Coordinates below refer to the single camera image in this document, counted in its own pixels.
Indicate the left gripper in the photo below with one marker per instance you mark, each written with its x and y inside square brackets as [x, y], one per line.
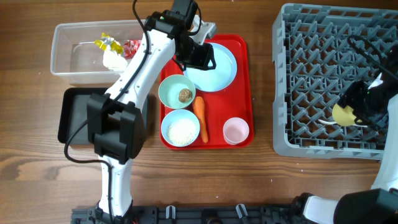
[201, 56]

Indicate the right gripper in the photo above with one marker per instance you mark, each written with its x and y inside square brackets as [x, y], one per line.
[350, 98]

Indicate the yellow plastic cup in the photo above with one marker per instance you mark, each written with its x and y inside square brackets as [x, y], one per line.
[343, 116]

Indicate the green bowl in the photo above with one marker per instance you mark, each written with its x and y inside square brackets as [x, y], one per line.
[169, 90]

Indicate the red candy wrapper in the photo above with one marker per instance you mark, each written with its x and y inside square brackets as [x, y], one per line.
[130, 48]

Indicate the white tissue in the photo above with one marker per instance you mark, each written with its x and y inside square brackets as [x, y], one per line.
[113, 61]

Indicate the yellow snack wrapper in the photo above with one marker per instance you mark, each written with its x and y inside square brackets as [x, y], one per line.
[106, 41]

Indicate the pink plastic cup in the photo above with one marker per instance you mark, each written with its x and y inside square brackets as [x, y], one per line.
[235, 131]

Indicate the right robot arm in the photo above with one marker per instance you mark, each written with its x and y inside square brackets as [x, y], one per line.
[379, 204]

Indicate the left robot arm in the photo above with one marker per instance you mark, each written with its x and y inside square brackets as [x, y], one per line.
[114, 119]

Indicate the grey dishwasher rack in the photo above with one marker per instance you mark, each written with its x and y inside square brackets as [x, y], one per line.
[314, 65]

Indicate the light blue plate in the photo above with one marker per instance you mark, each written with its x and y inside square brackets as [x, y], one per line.
[218, 78]

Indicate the brown round food piece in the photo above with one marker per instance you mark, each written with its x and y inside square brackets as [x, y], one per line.
[185, 95]

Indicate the white plastic spoon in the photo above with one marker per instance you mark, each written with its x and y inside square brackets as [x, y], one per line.
[325, 122]

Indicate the orange carrot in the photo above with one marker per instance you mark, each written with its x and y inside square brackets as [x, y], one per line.
[199, 111]

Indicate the light blue bowl with rice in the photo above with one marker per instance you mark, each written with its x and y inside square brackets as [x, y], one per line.
[180, 128]

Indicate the clear plastic bin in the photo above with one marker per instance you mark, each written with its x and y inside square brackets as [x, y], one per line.
[76, 59]

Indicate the black plastic tray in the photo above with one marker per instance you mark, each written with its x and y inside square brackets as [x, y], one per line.
[73, 113]

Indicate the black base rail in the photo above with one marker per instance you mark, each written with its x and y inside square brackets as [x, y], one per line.
[238, 214]

